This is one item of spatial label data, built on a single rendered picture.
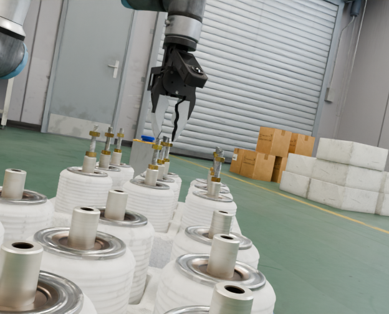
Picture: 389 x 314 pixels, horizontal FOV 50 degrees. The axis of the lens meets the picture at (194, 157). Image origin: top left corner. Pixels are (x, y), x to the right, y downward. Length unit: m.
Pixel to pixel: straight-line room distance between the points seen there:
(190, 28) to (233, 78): 5.83
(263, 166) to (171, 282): 4.40
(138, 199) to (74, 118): 5.29
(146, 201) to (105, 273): 0.42
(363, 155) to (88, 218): 3.30
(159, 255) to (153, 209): 0.08
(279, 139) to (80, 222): 4.49
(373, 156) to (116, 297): 3.38
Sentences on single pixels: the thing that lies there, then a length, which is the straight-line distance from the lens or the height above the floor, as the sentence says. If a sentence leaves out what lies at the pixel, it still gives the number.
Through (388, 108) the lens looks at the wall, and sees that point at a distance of 7.37.
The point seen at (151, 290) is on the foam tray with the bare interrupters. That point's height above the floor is 0.18.
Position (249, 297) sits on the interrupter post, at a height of 0.28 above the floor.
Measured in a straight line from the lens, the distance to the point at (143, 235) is 0.45.
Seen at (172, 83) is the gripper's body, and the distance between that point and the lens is 0.88.
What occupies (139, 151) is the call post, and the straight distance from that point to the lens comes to 1.16.
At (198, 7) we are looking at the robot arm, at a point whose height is 0.62.
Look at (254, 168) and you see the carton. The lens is 4.66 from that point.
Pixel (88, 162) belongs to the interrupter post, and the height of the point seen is 0.27.
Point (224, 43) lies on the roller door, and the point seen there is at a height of 1.82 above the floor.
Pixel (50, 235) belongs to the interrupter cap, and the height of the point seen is 0.25.
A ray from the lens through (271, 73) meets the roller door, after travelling 7.09.
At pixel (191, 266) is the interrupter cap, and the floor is 0.25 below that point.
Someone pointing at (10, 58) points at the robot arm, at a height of 0.46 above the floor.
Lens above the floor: 0.36
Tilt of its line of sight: 3 degrees down
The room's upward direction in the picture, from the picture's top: 11 degrees clockwise
